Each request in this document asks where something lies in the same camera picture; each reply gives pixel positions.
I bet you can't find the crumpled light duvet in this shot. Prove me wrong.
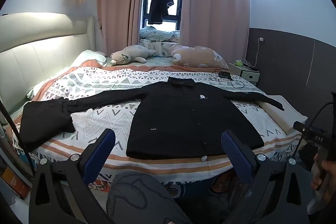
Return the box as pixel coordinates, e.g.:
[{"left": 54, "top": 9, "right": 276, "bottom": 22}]
[{"left": 139, "top": 26, "right": 181, "bottom": 56}]

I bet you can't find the pink curtain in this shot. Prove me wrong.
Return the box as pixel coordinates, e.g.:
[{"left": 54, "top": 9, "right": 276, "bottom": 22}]
[
  {"left": 180, "top": 0, "right": 250, "bottom": 67},
  {"left": 96, "top": 0, "right": 149, "bottom": 56}
]

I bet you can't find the patterned blanket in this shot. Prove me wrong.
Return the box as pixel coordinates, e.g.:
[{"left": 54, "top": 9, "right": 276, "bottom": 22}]
[{"left": 10, "top": 60, "right": 302, "bottom": 188}]

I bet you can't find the white nightstand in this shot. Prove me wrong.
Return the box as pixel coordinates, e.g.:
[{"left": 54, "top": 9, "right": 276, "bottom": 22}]
[{"left": 229, "top": 60, "right": 260, "bottom": 86}]

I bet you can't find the white padded headboard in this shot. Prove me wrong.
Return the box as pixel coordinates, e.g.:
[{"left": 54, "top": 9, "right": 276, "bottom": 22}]
[{"left": 0, "top": 13, "right": 95, "bottom": 119}]

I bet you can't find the person's right hand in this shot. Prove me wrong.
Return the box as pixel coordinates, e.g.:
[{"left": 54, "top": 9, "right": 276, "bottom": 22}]
[{"left": 311, "top": 153, "right": 336, "bottom": 203}]

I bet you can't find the beige pillow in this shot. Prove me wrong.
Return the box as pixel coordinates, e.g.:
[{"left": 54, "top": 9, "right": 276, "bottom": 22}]
[{"left": 259, "top": 95, "right": 308, "bottom": 135}]

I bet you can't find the beige plush toy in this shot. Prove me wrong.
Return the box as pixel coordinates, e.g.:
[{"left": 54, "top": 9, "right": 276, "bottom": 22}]
[{"left": 110, "top": 44, "right": 157, "bottom": 65}]

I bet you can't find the black jacket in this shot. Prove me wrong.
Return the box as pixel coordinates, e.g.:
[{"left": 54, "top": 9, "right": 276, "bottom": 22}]
[{"left": 63, "top": 76, "right": 285, "bottom": 160}]

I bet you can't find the peach printed pillow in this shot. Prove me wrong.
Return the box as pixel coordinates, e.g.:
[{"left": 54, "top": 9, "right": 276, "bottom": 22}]
[{"left": 169, "top": 43, "right": 229, "bottom": 70}]

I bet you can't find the pale green pillow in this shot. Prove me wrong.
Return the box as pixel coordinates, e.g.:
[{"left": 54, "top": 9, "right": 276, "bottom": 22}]
[{"left": 71, "top": 49, "right": 108, "bottom": 67}]

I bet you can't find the black folded cloth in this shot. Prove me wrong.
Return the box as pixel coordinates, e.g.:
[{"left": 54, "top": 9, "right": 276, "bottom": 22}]
[{"left": 20, "top": 99, "right": 76, "bottom": 152}]

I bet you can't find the black cable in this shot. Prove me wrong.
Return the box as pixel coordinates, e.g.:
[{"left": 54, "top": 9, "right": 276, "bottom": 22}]
[{"left": 209, "top": 69, "right": 246, "bottom": 89}]

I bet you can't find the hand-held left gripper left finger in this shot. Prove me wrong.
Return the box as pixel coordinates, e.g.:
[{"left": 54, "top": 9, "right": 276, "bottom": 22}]
[{"left": 28, "top": 129, "right": 116, "bottom": 224}]

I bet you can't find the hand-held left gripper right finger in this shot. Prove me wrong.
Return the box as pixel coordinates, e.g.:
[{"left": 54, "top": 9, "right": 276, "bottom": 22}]
[{"left": 221, "top": 130, "right": 315, "bottom": 224}]

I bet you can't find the white charger cable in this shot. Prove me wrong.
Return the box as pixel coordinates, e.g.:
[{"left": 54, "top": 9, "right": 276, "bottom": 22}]
[{"left": 245, "top": 42, "right": 263, "bottom": 68}]

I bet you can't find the orange box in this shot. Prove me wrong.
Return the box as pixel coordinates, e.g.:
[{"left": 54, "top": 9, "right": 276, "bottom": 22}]
[{"left": 0, "top": 161, "right": 29, "bottom": 198}]

